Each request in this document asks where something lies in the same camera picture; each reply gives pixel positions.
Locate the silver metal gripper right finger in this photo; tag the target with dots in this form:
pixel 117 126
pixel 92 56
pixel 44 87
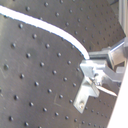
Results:
pixel 114 55

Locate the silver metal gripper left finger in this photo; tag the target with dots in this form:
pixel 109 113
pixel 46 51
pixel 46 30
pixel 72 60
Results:
pixel 101 74

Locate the silver metal cable clip bracket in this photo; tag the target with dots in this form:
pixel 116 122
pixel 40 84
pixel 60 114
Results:
pixel 87 89

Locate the aluminium extrusion frame rail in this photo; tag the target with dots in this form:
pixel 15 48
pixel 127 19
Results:
pixel 123 15

